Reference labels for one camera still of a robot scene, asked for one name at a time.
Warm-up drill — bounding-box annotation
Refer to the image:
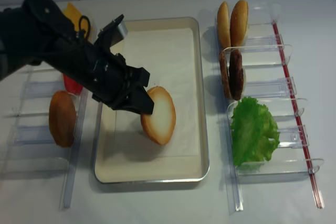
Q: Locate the clear acrylic right rack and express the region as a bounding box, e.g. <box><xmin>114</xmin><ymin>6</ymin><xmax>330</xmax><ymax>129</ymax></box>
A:
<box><xmin>214</xmin><ymin>2</ymin><xmax>324</xmax><ymax>211</ymax></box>

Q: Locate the brown meat patty front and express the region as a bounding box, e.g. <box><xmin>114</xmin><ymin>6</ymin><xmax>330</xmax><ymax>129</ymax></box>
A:
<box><xmin>229</xmin><ymin>49</ymin><xmax>244</xmax><ymax>100</ymax></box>

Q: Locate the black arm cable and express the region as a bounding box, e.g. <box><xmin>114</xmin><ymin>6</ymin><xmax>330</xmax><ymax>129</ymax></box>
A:
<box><xmin>76</xmin><ymin>15</ymin><xmax>92</xmax><ymax>41</ymax></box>

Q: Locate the clear acrylic rack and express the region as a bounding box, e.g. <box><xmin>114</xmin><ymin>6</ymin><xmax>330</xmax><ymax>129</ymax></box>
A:
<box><xmin>214</xmin><ymin>2</ymin><xmax>324</xmax><ymax>211</ymax></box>
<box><xmin>1</xmin><ymin>63</ymin><xmax>89</xmax><ymax>209</ymax></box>

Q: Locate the white parchment paper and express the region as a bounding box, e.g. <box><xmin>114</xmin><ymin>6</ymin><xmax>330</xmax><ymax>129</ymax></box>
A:
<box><xmin>111</xmin><ymin>28</ymin><xmax>199</xmax><ymax>158</ymax></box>

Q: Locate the brown meat patty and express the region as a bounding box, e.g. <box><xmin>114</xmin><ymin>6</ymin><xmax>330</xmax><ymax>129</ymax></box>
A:
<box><xmin>229</xmin><ymin>49</ymin><xmax>244</xmax><ymax>100</ymax></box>
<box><xmin>218</xmin><ymin>51</ymin><xmax>232</xmax><ymax>99</ymax></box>

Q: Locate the toasted bread slice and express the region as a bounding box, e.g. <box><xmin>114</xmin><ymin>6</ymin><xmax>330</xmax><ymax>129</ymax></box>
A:
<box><xmin>141</xmin><ymin>86</ymin><xmax>176</xmax><ymax>146</ymax></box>
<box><xmin>49</xmin><ymin>90</ymin><xmax>76</xmax><ymax>148</ymax></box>

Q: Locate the yellow cheese slice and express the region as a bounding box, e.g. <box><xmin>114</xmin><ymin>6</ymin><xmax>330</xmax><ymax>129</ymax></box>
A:
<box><xmin>63</xmin><ymin>2</ymin><xmax>91</xmax><ymax>40</ymax></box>

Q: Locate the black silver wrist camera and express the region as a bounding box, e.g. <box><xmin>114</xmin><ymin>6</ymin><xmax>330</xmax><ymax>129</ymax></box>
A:
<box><xmin>94</xmin><ymin>14</ymin><xmax>128</xmax><ymax>49</ymax></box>

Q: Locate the brown meat patty rear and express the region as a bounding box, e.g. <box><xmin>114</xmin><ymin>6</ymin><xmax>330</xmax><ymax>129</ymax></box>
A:
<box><xmin>218</xmin><ymin>51</ymin><xmax>232</xmax><ymax>99</ymax></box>

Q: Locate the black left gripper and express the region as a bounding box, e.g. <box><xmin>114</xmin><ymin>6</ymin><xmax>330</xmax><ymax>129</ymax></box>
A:
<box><xmin>92</xmin><ymin>52</ymin><xmax>154</xmax><ymax>115</ymax></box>

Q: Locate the bun half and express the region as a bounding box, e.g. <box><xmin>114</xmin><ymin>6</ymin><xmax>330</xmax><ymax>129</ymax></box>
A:
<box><xmin>217</xmin><ymin>1</ymin><xmax>231</xmax><ymax>49</ymax></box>
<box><xmin>230</xmin><ymin>0</ymin><xmax>248</xmax><ymax>47</ymax></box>

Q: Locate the toasted bread slice standing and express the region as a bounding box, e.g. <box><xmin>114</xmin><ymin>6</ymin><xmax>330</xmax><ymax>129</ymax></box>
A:
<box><xmin>49</xmin><ymin>90</ymin><xmax>76</xmax><ymax>148</ymax></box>

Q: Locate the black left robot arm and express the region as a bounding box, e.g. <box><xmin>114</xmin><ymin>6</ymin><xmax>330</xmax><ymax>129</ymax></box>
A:
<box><xmin>1</xmin><ymin>0</ymin><xmax>154</xmax><ymax>114</ymax></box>

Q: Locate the bun half rear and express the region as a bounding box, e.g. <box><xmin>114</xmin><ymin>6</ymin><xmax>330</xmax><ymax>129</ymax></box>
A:
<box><xmin>217</xmin><ymin>1</ymin><xmax>231</xmax><ymax>49</ymax></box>

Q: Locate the bun half front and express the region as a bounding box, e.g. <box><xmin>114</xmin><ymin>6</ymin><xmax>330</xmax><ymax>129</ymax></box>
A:
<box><xmin>230</xmin><ymin>0</ymin><xmax>248</xmax><ymax>47</ymax></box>

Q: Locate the red tomato slice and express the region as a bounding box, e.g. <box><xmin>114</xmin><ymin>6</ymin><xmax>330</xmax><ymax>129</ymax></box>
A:
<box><xmin>62</xmin><ymin>73</ymin><xmax>83</xmax><ymax>95</ymax></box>

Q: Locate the clear acrylic left rack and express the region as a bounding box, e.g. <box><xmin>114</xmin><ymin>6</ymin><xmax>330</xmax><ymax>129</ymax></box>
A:
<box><xmin>1</xmin><ymin>63</ymin><xmax>89</xmax><ymax>209</ymax></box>

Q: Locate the green lettuce leaf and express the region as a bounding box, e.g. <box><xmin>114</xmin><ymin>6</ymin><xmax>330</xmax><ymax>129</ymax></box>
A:
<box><xmin>230</xmin><ymin>97</ymin><xmax>280</xmax><ymax>166</ymax></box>

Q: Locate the metal baking tray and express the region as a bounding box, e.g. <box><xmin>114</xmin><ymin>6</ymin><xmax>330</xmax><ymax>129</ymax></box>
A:
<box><xmin>93</xmin><ymin>16</ymin><xmax>211</xmax><ymax>184</ymax></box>

